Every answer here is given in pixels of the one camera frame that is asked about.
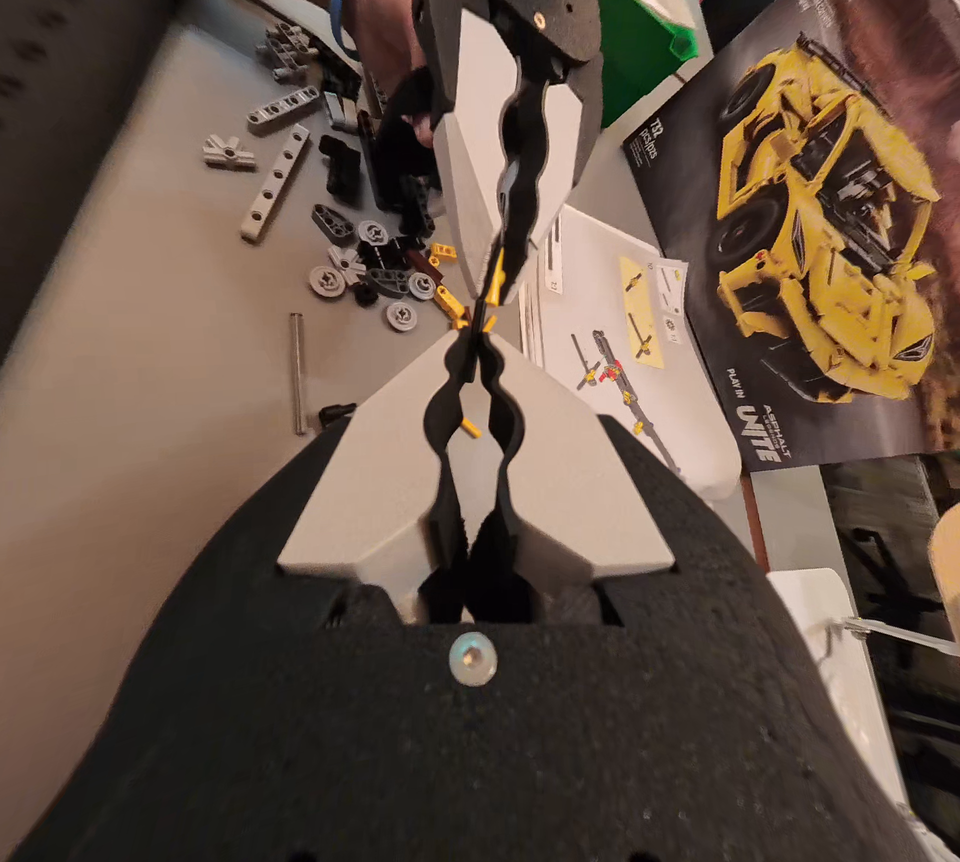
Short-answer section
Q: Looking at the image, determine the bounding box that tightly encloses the beige round table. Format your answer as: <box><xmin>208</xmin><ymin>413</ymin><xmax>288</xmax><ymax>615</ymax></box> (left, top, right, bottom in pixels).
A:
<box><xmin>928</xmin><ymin>500</ymin><xmax>960</xmax><ymax>645</ymax></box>

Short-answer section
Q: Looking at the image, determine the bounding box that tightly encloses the long dark grey toy axle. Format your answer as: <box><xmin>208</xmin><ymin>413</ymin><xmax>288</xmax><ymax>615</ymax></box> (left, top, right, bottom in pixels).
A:
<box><xmin>289</xmin><ymin>312</ymin><xmax>310</xmax><ymax>436</ymax></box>

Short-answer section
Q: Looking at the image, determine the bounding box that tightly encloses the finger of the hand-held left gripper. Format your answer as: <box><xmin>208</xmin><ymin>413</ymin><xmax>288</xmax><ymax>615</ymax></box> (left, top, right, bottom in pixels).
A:
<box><xmin>433</xmin><ymin>6</ymin><xmax>521</xmax><ymax>300</ymax></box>
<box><xmin>490</xmin><ymin>80</ymin><xmax>595</xmax><ymax>309</ymax></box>

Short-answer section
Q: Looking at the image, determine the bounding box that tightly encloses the black perforated chair armrest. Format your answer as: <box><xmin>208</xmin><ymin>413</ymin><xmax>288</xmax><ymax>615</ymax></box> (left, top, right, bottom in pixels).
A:
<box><xmin>0</xmin><ymin>0</ymin><xmax>203</xmax><ymax>360</ymax></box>

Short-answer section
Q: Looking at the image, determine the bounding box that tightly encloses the green plastic bin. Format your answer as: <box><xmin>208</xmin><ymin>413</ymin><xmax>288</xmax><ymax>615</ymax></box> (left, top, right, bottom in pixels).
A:
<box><xmin>404</xmin><ymin>0</ymin><xmax>699</xmax><ymax>127</ymax></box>

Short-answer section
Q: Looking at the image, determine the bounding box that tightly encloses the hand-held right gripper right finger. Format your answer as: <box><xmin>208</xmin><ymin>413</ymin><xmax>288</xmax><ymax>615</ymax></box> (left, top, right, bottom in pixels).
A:
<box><xmin>468</xmin><ymin>333</ymin><xmax>676</xmax><ymax>622</ymax></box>

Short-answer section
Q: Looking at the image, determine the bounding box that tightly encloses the white instruction booklet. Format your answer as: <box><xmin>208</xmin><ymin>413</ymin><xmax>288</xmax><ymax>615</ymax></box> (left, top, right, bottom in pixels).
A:
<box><xmin>517</xmin><ymin>202</ymin><xmax>743</xmax><ymax>503</ymax></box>

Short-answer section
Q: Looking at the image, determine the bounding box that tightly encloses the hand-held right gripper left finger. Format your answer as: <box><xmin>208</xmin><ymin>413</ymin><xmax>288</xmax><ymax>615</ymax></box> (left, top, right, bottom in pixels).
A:
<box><xmin>277</xmin><ymin>329</ymin><xmax>475</xmax><ymax>625</ymax></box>

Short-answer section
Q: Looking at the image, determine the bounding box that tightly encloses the white stand base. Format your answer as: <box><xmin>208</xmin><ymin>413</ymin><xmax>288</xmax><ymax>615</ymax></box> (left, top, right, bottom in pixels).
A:
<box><xmin>764</xmin><ymin>568</ymin><xmax>960</xmax><ymax>814</ymax></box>

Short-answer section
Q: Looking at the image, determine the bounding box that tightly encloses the person's left hand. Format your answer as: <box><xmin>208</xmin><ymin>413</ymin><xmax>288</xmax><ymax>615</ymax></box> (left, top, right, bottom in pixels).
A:
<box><xmin>346</xmin><ymin>0</ymin><xmax>436</xmax><ymax>99</ymax></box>

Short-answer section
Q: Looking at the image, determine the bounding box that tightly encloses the pile of toy brick pieces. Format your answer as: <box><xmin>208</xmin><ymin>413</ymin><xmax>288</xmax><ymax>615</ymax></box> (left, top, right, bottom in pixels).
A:
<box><xmin>202</xmin><ymin>22</ymin><xmax>469</xmax><ymax>334</ymax></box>

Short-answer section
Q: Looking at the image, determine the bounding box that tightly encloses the black toy car set box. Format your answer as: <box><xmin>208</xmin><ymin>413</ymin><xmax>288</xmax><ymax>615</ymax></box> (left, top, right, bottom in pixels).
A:
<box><xmin>622</xmin><ymin>0</ymin><xmax>960</xmax><ymax>472</ymax></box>

